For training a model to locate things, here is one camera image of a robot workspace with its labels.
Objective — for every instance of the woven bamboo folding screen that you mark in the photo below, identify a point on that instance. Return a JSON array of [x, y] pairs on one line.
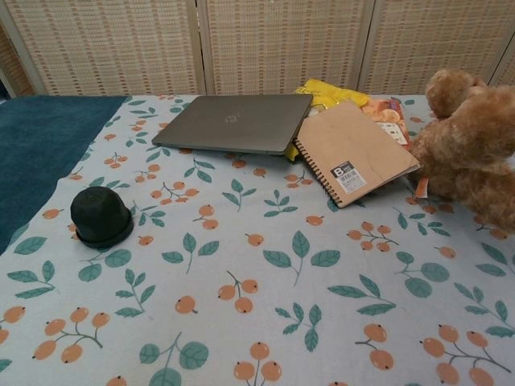
[[257, 44]]

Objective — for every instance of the black round object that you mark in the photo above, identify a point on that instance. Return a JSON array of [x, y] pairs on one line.
[[120, 238]]

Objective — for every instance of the yellow snack bag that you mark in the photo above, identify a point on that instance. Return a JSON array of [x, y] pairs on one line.
[[334, 94]]

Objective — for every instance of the brown spiral notebook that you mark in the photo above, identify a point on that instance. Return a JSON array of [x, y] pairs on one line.
[[354, 149]]

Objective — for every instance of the floral pale blue tablecloth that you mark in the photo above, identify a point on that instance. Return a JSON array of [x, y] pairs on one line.
[[257, 281]]

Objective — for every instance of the grey closed laptop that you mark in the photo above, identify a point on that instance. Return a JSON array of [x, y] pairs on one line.
[[233, 120]]

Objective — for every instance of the orange snack packet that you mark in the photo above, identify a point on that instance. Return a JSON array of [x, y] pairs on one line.
[[386, 114]]

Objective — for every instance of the dark blue table cover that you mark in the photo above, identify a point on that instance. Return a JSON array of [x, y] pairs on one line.
[[44, 153]]

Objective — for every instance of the brown teddy bear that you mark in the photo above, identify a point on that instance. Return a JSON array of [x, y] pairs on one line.
[[470, 149]]

